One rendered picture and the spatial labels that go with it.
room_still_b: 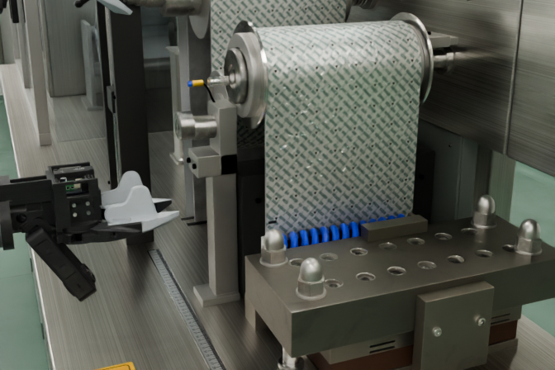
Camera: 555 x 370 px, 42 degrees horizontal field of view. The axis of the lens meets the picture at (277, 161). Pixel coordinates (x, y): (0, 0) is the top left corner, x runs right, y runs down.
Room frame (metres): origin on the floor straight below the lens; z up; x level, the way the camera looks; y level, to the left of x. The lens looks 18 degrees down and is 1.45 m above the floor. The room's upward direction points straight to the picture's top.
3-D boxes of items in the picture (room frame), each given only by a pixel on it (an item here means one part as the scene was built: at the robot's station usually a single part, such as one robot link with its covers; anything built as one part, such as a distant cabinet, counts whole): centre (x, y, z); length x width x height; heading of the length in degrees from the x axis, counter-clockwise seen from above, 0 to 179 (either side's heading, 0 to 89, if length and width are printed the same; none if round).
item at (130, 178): (0.88, 0.19, 1.11); 0.09 x 0.03 x 0.06; 121
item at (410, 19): (1.07, -0.19, 1.25); 0.15 x 0.01 x 0.15; 22
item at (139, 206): (0.83, 0.17, 1.11); 0.09 x 0.03 x 0.06; 103
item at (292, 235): (0.95, -0.10, 1.03); 0.21 x 0.04 x 0.03; 112
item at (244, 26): (0.98, 0.04, 1.25); 0.15 x 0.01 x 0.15; 22
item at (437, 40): (1.09, -0.23, 1.28); 0.06 x 0.05 x 0.02; 112
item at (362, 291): (0.87, -0.17, 1.00); 0.40 x 0.16 x 0.06; 112
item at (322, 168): (0.97, -0.09, 1.11); 0.23 x 0.01 x 0.18; 112
